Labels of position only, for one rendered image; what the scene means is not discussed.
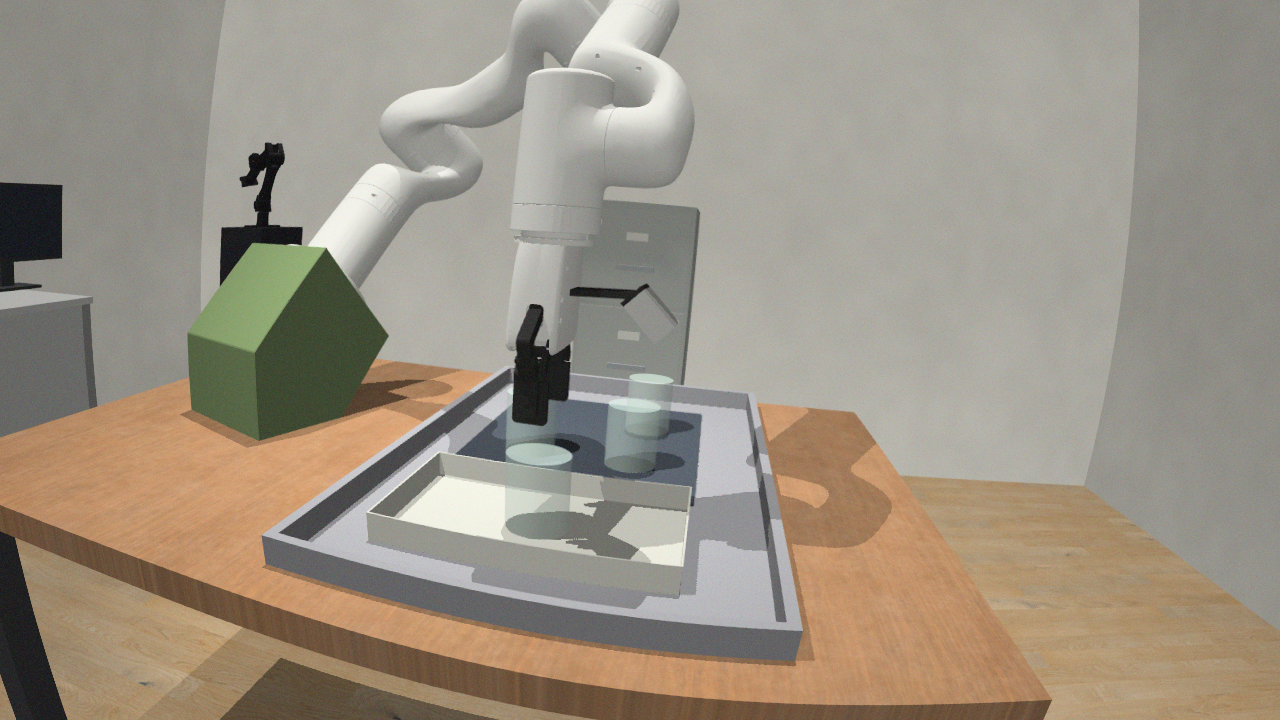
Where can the clear glass jar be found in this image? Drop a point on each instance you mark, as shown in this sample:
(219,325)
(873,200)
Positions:
(632,435)
(517,433)
(653,388)
(537,490)

